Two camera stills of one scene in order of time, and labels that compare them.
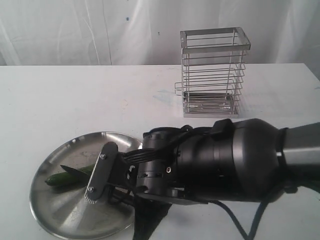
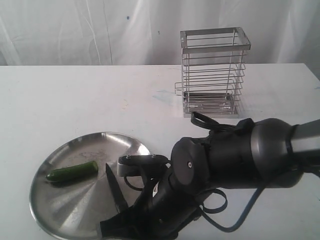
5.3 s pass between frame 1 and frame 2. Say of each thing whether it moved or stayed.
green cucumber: moved
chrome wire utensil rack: stayed
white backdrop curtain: stayed
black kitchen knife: moved
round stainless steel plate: stayed
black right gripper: moved
